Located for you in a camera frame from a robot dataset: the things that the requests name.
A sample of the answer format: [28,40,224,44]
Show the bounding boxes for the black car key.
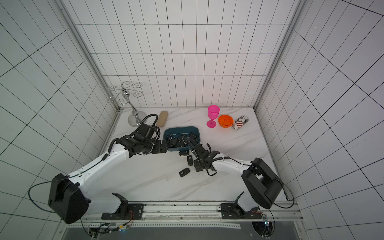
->
[179,168,191,178]
[179,150,190,157]
[187,155,194,166]

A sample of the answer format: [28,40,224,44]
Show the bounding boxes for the black car key top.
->
[179,150,190,157]

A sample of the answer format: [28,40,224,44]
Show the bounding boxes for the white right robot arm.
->
[187,137,283,212]

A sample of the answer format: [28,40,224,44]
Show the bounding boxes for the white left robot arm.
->
[48,124,164,224]

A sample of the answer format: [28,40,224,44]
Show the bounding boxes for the teal storage box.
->
[163,126,201,152]

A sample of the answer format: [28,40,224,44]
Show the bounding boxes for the silver metal cup stand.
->
[108,81,147,127]

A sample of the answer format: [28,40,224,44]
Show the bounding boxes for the beige glasses case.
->
[156,111,169,128]

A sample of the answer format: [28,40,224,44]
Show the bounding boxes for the orange plastic bowl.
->
[218,115,234,128]

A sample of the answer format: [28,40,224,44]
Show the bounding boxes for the pink plastic goblet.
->
[207,105,220,128]

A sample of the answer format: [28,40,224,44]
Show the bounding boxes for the striped drink can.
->
[232,116,249,131]

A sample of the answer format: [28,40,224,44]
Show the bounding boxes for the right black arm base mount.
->
[217,192,262,220]

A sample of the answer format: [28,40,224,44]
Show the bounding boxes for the aluminium mounting rail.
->
[62,201,304,233]

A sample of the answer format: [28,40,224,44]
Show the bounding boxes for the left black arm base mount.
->
[102,193,144,220]

